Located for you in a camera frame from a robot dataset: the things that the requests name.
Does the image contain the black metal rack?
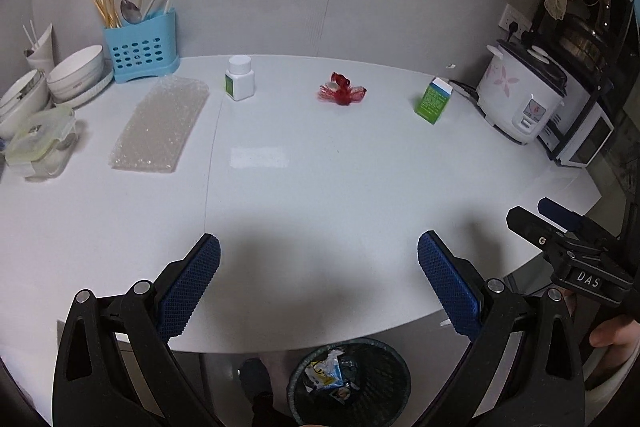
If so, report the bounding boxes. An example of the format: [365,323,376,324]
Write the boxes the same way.
[530,0,636,142]

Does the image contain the gold chopsticks bundle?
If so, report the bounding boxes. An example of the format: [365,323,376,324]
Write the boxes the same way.
[91,0,147,29]

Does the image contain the blue plastic utensil holder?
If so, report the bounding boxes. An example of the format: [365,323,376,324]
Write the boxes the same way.
[103,8,181,84]

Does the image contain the green and white box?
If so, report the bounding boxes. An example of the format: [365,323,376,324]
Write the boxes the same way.
[413,77,453,126]

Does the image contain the glass container with green lid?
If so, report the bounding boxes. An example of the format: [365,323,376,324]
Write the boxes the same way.
[5,105,77,180]

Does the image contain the white bowl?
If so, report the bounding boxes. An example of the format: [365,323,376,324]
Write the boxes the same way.
[46,45,106,104]
[0,69,51,140]

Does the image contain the red crumpled wrapper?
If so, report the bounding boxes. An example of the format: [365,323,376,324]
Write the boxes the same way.
[318,71,369,108]

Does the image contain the white pill bottle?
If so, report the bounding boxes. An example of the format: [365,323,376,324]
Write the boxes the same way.
[224,55,256,101]

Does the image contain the white straws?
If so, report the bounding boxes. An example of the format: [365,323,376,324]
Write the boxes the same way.
[22,19,41,52]

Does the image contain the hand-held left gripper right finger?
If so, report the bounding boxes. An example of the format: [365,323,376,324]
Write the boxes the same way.
[417,231,586,427]

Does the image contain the bubble wrap sheet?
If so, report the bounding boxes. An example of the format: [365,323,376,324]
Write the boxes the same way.
[109,76,210,174]

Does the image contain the white plate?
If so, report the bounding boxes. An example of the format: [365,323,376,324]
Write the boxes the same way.
[50,69,115,108]

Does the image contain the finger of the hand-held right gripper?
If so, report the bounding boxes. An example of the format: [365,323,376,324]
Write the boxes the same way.
[506,206,568,255]
[537,198,586,235]

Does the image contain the person's right hand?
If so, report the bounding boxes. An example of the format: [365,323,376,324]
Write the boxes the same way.
[589,314,640,350]

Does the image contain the white wall socket with plug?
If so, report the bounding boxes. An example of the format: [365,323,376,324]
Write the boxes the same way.
[498,4,533,38]

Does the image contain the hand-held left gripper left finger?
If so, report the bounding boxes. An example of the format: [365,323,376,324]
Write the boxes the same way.
[52,234,221,427]

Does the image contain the dark grey shoe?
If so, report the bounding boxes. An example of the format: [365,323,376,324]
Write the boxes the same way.
[239,357,273,400]

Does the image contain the black mesh trash basket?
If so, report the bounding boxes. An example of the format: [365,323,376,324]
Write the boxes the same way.
[287,338,412,427]

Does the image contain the white paper cone cup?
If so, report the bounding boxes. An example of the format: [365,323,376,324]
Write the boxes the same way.
[25,23,55,72]

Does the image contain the metal spoon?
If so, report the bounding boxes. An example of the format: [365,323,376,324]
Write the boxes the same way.
[120,0,143,25]

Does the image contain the white flowered rice cooker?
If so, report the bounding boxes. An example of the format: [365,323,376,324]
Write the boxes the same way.
[475,39,568,146]

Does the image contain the steel pot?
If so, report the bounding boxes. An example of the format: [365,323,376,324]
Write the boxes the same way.
[555,14,608,72]

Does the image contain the yellow white snack wrapper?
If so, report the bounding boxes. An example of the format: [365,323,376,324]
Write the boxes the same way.
[302,357,343,390]

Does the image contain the white toaster oven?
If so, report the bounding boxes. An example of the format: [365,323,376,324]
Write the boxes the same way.
[537,92,615,168]

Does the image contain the black power cable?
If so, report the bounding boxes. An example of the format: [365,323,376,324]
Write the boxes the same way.
[446,78,488,118]

